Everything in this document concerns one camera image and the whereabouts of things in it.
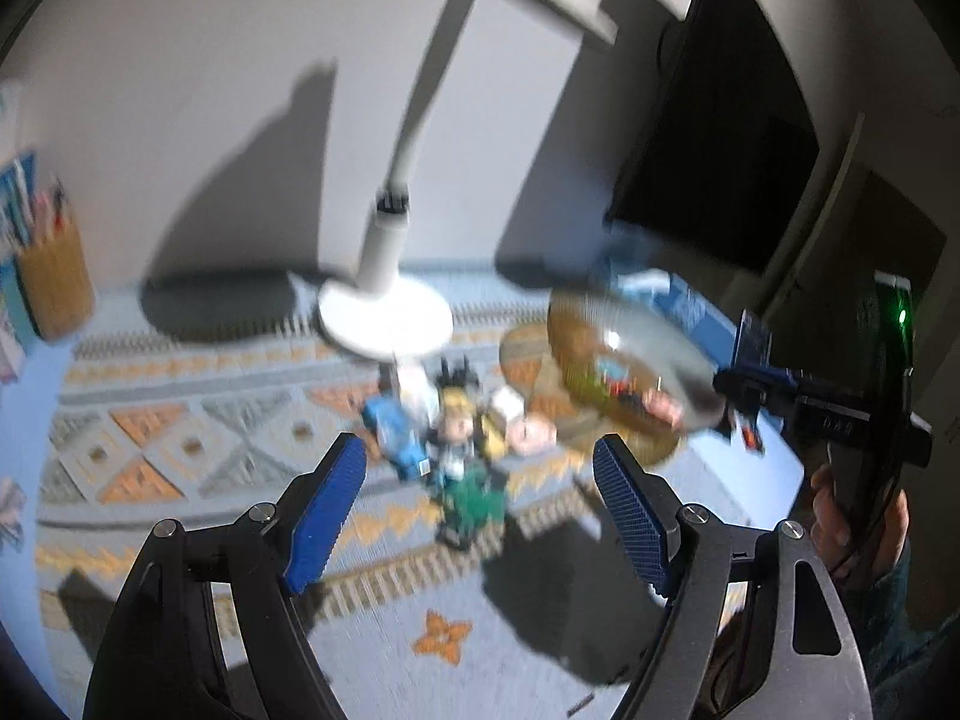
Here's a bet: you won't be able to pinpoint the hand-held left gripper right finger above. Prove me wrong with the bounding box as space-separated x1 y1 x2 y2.
592 433 875 720

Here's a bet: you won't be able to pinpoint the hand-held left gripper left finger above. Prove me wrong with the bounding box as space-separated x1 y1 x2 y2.
82 433 368 720

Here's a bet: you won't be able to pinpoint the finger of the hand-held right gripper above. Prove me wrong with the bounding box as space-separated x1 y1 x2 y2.
712 364 802 417
720 409 767 457

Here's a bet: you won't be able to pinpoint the amber ribbed glass bowl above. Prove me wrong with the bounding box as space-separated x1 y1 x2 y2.
546 286 725 437

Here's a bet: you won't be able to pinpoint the green toy figure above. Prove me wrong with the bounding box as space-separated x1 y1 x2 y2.
435 465 509 550

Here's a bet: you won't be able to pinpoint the person's right forearm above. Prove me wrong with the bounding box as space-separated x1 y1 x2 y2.
847 540 960 720

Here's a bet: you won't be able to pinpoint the person's right hand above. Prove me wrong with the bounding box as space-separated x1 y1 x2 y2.
808 461 910 582

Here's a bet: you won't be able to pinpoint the black rectangular device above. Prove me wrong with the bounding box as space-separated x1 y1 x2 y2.
739 310 774 372

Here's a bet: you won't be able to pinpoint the blue box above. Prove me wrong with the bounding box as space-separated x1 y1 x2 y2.
611 268 740 357

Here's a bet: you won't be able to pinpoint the patterned woven mat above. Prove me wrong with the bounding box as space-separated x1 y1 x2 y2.
34 270 809 720

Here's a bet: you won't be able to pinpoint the black monitor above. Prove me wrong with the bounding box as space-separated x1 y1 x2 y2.
604 0 822 278

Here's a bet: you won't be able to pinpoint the white desk lamp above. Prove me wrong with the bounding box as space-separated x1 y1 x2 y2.
316 0 620 362

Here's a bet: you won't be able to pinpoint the wooden pencil holder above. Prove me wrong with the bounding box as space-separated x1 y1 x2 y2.
16 216 97 343

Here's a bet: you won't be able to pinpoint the bunch of coloured pencils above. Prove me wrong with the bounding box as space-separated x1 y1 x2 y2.
26 174 74 248

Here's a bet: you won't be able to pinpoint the upright colourful books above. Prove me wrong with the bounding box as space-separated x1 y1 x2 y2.
0 82 40 383

